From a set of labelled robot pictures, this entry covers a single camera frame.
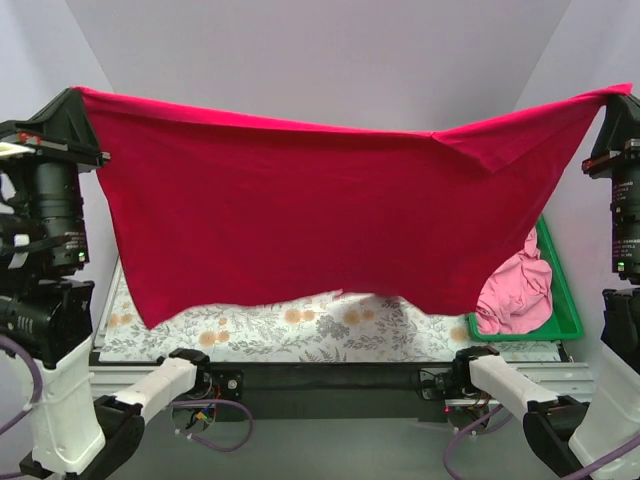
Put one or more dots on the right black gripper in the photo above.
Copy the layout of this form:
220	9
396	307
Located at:
615	160

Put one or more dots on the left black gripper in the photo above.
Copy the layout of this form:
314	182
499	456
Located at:
55	147

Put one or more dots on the red t shirt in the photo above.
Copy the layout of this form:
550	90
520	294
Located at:
215	207

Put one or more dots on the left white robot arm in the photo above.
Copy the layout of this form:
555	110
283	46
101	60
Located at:
46	324

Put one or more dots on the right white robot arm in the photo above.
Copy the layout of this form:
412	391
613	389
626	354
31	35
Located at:
599	439

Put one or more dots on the pink t shirt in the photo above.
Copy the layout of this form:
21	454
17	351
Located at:
517	298

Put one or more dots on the green plastic bin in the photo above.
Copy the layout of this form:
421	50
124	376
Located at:
565	322

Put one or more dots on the floral table mat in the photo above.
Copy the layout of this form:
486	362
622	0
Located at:
324	328

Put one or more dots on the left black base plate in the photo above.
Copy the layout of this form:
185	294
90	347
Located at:
224	384

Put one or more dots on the aluminium frame rail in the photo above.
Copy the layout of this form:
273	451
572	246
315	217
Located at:
565	378

